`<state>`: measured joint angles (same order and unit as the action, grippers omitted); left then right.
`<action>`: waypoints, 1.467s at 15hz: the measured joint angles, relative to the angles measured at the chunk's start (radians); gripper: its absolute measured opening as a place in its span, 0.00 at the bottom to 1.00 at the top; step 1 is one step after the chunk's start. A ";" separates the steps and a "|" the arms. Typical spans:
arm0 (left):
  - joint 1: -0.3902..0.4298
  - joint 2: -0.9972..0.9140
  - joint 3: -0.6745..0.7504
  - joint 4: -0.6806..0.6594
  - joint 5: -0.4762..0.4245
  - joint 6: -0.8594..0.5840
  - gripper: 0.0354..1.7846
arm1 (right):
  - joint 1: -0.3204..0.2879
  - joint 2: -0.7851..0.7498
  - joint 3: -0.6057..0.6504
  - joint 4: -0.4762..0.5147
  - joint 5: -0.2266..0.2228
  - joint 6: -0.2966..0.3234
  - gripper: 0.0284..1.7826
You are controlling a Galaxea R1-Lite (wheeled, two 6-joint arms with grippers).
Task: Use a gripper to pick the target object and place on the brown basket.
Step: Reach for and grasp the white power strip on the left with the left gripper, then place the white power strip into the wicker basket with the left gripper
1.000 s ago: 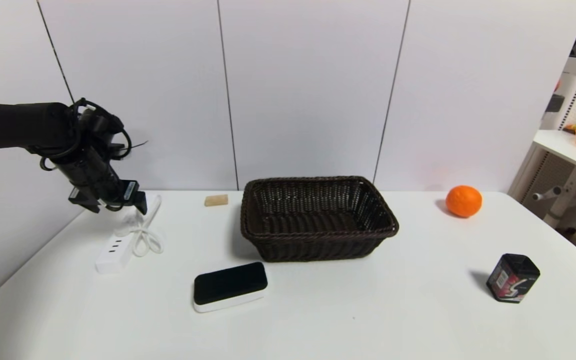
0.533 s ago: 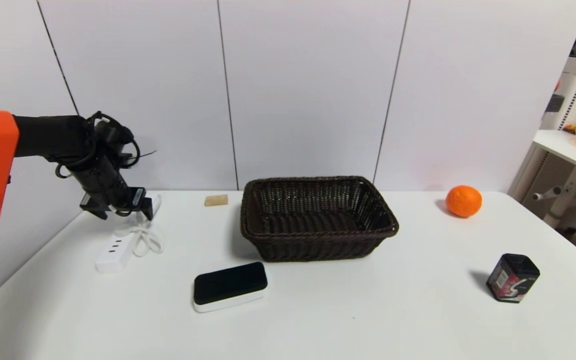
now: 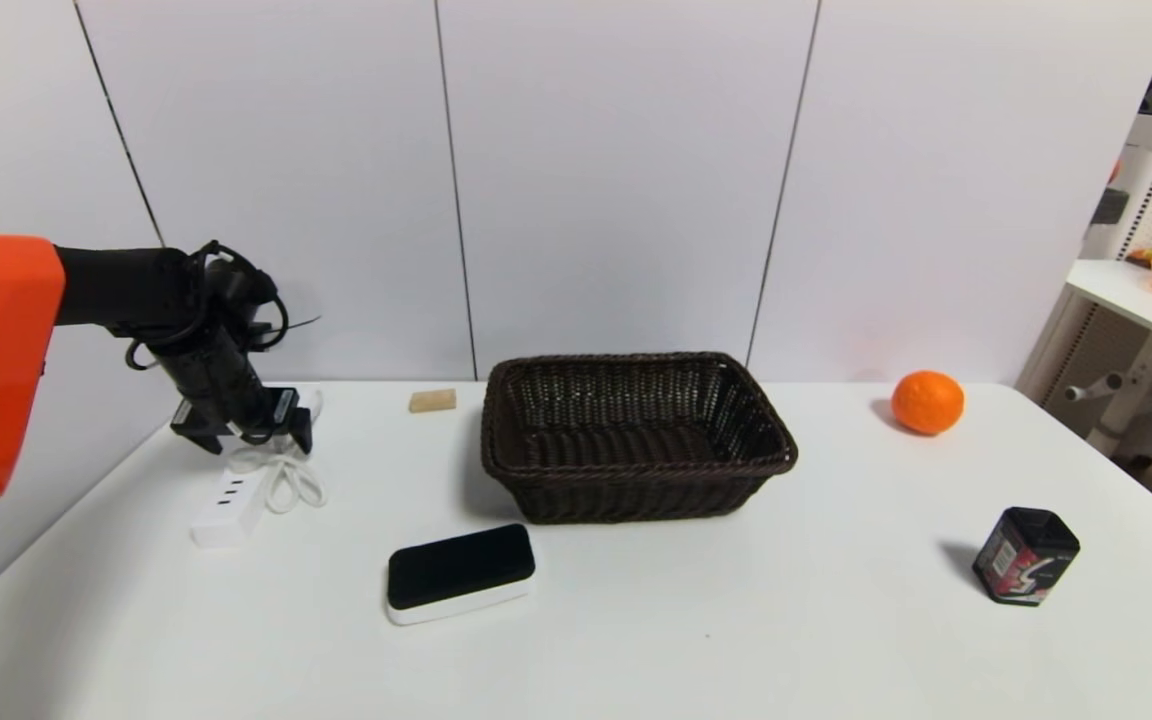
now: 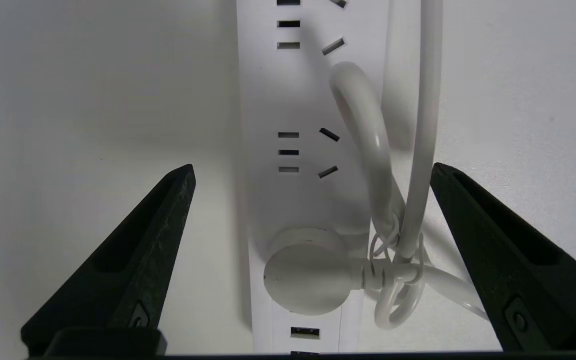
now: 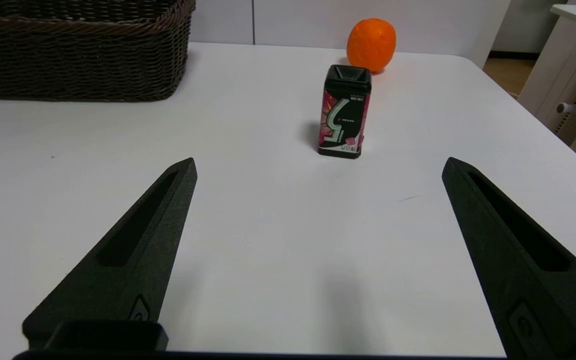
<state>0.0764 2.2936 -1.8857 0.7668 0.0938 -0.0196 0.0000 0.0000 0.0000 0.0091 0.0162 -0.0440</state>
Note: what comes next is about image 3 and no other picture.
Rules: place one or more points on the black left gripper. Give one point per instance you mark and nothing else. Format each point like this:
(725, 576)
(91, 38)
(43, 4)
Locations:
(239, 413)

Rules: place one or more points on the dark brown wicker basket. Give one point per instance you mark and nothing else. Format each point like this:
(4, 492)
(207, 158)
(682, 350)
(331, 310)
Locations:
(636, 470)

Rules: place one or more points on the small tan wooden block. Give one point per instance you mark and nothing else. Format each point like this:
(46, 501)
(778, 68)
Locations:
(433, 400)

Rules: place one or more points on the black and white board eraser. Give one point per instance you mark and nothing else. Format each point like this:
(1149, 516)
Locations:
(456, 565)

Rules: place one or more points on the orange fruit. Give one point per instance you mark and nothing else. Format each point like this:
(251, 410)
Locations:
(927, 402)

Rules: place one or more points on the black tin can red label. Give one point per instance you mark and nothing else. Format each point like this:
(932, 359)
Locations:
(1026, 555)

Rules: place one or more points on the white side table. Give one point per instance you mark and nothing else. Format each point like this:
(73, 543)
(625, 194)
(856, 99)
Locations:
(1126, 290)

